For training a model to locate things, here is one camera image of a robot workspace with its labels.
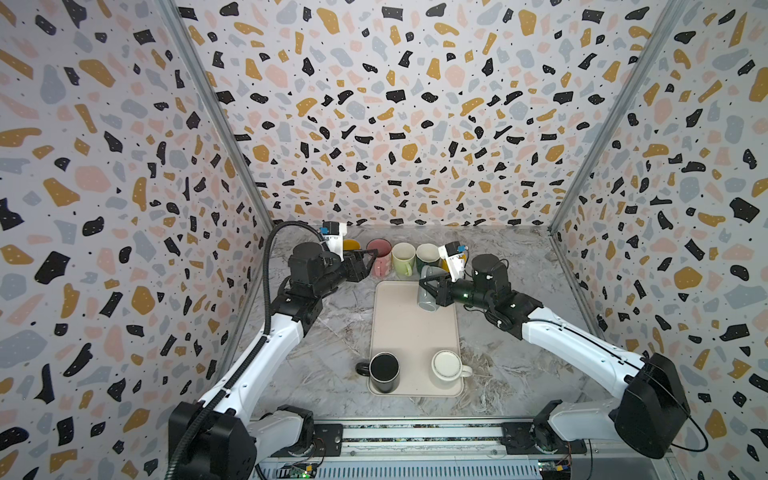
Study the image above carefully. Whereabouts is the dark green mug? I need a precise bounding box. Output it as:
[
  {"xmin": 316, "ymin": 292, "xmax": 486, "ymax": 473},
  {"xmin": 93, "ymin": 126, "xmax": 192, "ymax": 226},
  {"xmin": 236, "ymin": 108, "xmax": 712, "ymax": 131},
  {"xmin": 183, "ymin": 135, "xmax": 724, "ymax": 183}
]
[{"xmin": 415, "ymin": 243, "xmax": 442, "ymax": 275}]

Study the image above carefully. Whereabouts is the aluminium corner post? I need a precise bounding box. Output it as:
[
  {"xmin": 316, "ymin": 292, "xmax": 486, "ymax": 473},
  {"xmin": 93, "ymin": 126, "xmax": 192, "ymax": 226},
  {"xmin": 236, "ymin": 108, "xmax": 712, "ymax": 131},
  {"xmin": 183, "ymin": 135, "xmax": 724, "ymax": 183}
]
[
  {"xmin": 156, "ymin": 0, "xmax": 273, "ymax": 232},
  {"xmin": 548, "ymin": 0, "xmax": 691, "ymax": 235}
]

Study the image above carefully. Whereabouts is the white mug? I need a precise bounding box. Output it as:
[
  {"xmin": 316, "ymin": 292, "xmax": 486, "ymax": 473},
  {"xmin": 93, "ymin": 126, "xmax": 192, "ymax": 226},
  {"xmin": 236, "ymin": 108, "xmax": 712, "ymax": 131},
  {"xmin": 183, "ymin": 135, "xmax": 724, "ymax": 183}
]
[{"xmin": 431, "ymin": 350, "xmax": 474, "ymax": 388}]

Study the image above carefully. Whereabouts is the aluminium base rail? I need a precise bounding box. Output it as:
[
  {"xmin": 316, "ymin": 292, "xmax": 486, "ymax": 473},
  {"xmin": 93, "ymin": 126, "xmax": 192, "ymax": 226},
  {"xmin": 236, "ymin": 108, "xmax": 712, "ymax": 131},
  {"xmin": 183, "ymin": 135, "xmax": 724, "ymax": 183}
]
[{"xmin": 248, "ymin": 418, "xmax": 684, "ymax": 479}]

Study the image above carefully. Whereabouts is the black mug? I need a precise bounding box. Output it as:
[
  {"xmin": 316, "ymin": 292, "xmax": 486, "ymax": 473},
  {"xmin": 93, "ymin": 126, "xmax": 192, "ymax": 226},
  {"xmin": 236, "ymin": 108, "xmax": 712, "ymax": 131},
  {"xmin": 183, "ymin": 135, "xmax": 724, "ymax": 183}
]
[{"xmin": 355, "ymin": 352, "xmax": 400, "ymax": 394}]

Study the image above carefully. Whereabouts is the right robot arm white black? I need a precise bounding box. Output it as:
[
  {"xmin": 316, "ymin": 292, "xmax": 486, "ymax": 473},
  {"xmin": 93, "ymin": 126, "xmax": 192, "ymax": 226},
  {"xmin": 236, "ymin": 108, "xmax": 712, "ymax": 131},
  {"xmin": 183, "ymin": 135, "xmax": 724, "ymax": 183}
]
[{"xmin": 419, "ymin": 254, "xmax": 690, "ymax": 459}]

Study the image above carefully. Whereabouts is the pink patterned mug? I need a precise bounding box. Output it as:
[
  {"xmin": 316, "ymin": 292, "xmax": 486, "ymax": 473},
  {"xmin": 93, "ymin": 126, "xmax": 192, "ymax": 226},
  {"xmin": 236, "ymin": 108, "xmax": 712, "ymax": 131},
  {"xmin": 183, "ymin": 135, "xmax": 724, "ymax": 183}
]
[{"xmin": 366, "ymin": 238, "xmax": 392, "ymax": 278}]

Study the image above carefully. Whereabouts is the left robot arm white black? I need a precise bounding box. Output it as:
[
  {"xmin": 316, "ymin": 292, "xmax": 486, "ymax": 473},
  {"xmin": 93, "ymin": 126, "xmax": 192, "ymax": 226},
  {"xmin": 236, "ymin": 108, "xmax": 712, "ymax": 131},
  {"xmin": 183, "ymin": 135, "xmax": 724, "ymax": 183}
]
[{"xmin": 166, "ymin": 242, "xmax": 377, "ymax": 479}]

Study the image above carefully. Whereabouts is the blue butterfly mug yellow inside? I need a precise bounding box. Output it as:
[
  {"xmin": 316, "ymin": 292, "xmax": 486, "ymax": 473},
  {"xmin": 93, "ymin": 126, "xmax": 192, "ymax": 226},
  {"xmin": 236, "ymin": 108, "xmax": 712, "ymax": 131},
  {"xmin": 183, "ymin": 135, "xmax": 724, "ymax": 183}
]
[{"xmin": 343, "ymin": 238, "xmax": 361, "ymax": 252}]

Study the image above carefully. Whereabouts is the aluminium corner post left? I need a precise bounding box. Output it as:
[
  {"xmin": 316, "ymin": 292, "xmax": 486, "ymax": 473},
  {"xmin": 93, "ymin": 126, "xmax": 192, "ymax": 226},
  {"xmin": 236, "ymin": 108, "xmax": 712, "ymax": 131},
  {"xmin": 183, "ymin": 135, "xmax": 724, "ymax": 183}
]
[{"xmin": 156, "ymin": 0, "xmax": 273, "ymax": 232}]

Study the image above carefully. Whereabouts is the beige rectangular tray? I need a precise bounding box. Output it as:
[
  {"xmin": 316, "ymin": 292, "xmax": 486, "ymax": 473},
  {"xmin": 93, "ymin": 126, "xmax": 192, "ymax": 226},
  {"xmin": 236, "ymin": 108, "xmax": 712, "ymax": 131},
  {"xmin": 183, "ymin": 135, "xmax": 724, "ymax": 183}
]
[{"xmin": 370, "ymin": 281, "xmax": 463, "ymax": 398}]

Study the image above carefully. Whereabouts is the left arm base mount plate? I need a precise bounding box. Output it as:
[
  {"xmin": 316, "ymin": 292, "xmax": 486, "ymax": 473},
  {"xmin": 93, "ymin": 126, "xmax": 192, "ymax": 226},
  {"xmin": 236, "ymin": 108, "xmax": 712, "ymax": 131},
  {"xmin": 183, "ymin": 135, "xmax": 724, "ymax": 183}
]
[{"xmin": 284, "ymin": 421, "xmax": 344, "ymax": 457}]

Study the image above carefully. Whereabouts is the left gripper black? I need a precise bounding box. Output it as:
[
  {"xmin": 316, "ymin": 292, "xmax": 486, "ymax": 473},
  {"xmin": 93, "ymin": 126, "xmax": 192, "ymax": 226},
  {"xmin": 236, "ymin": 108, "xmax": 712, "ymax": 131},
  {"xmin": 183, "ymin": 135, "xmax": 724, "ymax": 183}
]
[{"xmin": 313, "ymin": 248, "xmax": 376, "ymax": 300}]

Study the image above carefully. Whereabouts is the light green mug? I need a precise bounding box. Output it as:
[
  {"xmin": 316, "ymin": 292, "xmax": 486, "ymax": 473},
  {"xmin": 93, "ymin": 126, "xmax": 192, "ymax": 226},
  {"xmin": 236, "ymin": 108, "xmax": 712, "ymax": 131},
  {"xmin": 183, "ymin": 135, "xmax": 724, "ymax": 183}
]
[{"xmin": 391, "ymin": 242, "xmax": 416, "ymax": 279}]

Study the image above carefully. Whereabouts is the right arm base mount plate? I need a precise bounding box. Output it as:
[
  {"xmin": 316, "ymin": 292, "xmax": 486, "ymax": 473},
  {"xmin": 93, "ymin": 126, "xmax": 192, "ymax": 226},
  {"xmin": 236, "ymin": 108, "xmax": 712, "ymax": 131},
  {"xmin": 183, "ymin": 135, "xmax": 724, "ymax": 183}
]
[{"xmin": 500, "ymin": 421, "xmax": 588, "ymax": 455}]

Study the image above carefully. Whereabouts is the aluminium corner post right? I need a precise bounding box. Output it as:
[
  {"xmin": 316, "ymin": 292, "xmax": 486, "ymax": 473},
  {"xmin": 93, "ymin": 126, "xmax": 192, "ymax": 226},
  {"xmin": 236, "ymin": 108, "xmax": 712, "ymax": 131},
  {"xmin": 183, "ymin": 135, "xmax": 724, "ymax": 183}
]
[{"xmin": 548, "ymin": 0, "xmax": 691, "ymax": 235}]

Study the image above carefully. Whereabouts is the grey mug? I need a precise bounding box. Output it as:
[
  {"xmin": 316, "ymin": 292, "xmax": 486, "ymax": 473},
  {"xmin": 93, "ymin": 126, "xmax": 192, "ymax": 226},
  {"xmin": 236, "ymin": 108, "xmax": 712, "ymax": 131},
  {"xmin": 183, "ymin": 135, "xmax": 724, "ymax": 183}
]
[{"xmin": 417, "ymin": 266, "xmax": 450, "ymax": 312}]

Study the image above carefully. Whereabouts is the black corrugated cable conduit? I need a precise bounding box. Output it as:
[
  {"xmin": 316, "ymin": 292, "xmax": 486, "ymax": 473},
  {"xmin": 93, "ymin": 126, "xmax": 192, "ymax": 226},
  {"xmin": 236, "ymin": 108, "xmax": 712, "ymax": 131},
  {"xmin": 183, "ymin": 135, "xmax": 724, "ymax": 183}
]
[{"xmin": 164, "ymin": 220, "xmax": 325, "ymax": 480}]

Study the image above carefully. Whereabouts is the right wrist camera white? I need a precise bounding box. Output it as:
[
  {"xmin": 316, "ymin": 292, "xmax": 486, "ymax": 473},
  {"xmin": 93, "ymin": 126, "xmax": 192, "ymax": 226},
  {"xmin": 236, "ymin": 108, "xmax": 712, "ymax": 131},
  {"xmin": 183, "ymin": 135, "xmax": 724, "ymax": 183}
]
[{"xmin": 438, "ymin": 241, "xmax": 468, "ymax": 281}]

